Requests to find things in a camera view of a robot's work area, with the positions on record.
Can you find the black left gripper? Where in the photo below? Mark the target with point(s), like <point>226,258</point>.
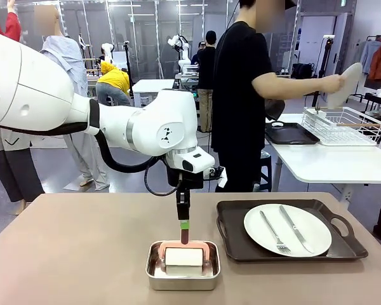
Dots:
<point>184,181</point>

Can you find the pink lint roller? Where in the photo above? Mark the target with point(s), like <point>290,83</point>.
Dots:
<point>184,257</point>

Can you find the brown plastic serving tray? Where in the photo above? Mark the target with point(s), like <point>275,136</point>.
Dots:
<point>231,248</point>

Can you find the silver fork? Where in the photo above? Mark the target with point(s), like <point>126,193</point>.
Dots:
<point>284,248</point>

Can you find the silver table knife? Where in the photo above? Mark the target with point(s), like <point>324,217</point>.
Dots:
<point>296,229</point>

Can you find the black tray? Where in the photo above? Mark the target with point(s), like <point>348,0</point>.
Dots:
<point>289,135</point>

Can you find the white round plate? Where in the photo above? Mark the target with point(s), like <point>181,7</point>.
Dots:
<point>317,228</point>
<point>346,89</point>

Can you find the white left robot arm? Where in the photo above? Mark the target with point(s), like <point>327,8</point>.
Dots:
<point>35,89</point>

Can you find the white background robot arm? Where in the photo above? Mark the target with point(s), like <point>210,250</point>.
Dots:
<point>182,51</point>
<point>107,52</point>

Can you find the person's right forearm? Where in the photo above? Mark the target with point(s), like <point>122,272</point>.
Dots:
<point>292,84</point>

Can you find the person's right hand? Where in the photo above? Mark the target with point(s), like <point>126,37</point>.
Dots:
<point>336,83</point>

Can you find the rectangular steel container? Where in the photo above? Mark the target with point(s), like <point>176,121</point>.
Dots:
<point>181,282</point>

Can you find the grey plastic stool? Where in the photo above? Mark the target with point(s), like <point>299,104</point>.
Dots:
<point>266,171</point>

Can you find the person in black T-shirt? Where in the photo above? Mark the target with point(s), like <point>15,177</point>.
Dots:
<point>235,95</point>

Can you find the white height-adjustable table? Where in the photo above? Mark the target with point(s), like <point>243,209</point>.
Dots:
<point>152,85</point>

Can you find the person in black cap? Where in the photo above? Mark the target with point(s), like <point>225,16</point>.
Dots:
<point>206,73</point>

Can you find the person in yellow jacket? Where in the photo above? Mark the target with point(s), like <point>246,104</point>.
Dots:
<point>114,77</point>

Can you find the white work table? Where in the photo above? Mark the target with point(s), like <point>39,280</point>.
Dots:
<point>336,162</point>

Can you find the mannequin in red jacket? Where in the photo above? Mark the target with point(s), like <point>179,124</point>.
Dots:
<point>16,171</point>

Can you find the black bags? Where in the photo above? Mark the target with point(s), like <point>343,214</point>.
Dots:
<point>301,71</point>

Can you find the mannequin in pale blue shirt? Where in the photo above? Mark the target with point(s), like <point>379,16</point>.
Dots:
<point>66,54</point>

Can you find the black tripod with light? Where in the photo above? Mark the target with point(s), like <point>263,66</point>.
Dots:
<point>329,40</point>

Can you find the black side table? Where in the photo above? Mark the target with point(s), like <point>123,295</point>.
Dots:
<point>378,98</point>

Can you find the grey hanging shirt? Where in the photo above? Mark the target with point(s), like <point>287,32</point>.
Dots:
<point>370,57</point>

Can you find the black clothes rack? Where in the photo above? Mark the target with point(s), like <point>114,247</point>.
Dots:
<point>373,36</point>

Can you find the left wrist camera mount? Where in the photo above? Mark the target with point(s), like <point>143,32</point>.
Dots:
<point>214,173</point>

